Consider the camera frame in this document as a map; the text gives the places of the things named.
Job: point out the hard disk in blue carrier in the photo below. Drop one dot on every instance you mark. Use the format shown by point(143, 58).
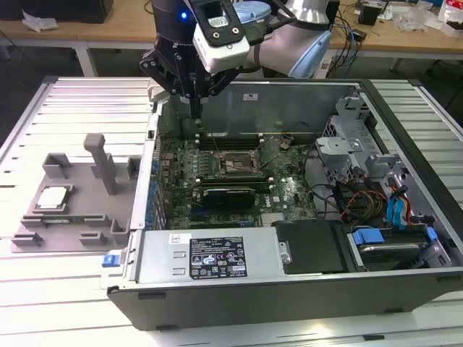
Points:
point(390, 253)

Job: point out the silver CPU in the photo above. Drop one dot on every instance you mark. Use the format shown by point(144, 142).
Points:
point(53, 198)

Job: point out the thin metal locking lever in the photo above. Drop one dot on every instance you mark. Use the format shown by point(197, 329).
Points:
point(216, 142)

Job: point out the black graphics card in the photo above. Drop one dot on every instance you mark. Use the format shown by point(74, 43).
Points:
point(228, 198)

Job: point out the small black cube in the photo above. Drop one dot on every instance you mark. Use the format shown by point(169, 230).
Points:
point(369, 16)

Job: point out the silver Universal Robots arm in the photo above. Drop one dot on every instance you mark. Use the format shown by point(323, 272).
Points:
point(278, 47)

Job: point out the CPU socket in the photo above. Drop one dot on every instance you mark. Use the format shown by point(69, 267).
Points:
point(238, 162)

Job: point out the silver chipset heat sink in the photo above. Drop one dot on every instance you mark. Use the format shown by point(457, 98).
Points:
point(273, 219)

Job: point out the green motherboard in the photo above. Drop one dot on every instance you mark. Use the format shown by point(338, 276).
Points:
point(285, 170)

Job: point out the open black PC case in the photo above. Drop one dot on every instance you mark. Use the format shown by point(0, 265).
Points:
point(253, 303)

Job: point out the wooden desk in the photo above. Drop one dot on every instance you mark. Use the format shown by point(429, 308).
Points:
point(108, 30)

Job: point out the large black box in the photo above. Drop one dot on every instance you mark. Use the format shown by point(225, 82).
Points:
point(54, 9)

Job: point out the black plastic drive shroud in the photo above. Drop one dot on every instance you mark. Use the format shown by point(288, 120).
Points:
point(311, 246)

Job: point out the blue case latch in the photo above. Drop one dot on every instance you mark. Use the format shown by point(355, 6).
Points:
point(110, 261)

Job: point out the green RAM stick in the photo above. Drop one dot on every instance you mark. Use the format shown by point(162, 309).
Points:
point(72, 218)

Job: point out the white box with barcode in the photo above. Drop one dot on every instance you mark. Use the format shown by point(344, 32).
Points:
point(324, 67)

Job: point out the metal drive cage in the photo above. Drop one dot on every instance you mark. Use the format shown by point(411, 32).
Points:
point(336, 148)

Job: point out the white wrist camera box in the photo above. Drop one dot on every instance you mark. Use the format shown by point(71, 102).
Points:
point(224, 54)

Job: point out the grey parts rack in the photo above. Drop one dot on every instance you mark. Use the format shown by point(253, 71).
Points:
point(83, 202)

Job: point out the white crumpled plastic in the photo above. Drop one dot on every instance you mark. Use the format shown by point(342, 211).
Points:
point(38, 23)

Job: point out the black RAM slot bank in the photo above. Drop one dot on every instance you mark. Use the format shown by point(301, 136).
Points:
point(231, 179)
point(235, 141)

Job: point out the coin battery holder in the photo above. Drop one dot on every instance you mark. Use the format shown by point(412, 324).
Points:
point(285, 144)

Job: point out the clear plastic bags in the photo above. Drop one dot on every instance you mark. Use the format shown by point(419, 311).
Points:
point(416, 18)

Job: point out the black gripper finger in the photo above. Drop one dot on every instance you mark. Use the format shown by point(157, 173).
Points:
point(220, 83)
point(153, 67)

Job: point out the red white bag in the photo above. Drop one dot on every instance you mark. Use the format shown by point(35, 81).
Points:
point(452, 14)

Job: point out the black power adapter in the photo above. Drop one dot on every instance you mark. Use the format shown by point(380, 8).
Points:
point(360, 35)

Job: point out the grey power supply with label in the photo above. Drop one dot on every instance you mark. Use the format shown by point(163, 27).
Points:
point(162, 256)

